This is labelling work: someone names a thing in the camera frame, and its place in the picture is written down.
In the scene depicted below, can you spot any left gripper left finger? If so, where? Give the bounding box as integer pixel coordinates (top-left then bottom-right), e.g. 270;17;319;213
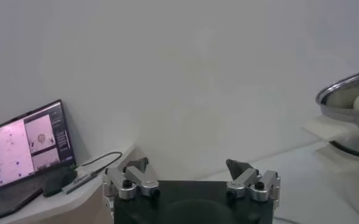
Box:
102;157;161;200

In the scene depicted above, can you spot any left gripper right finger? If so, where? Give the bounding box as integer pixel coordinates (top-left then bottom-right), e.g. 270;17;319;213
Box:
226;158;281;202

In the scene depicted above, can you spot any grey usb dongle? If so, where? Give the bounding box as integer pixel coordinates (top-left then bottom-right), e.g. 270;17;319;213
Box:
62;170;99;195

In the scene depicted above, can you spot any white side table with mouse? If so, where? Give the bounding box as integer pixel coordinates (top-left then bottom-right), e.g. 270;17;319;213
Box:
0;144;149;224

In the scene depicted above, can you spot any black computer mouse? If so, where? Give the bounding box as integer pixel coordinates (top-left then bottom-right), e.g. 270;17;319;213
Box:
41;169;78;198

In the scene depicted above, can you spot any black laptop with mouse beside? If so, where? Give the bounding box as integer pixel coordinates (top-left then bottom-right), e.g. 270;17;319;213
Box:
0;99;77;223

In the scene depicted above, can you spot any black dongle cable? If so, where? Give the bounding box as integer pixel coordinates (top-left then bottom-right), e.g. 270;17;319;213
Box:
75;151;124;176

